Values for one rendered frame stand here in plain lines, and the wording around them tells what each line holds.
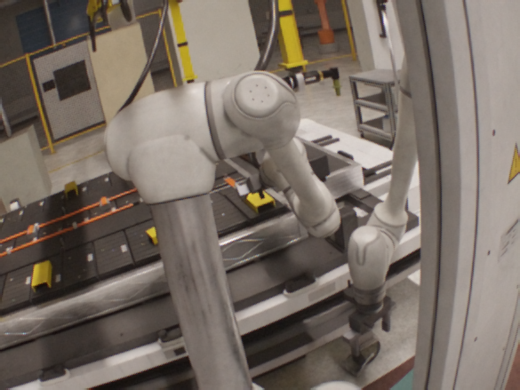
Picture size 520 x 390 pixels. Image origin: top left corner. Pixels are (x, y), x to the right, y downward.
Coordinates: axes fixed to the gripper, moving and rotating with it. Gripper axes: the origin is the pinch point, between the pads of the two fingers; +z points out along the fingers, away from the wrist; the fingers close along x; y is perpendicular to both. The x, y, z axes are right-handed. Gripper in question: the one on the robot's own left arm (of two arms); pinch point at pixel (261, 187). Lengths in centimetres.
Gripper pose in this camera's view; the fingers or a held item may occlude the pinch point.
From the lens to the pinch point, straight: 152.4
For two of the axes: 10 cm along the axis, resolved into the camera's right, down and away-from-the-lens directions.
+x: 9.0, -3.3, 2.9
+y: 3.8, 9.1, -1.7
